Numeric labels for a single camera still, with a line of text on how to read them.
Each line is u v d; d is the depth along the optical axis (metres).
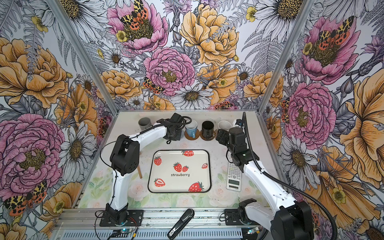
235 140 0.60
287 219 0.38
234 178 0.87
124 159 0.56
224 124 1.03
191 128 0.98
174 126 0.76
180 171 0.90
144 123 1.01
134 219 0.73
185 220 0.70
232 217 0.74
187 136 1.03
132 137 0.58
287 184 0.44
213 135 1.05
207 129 1.00
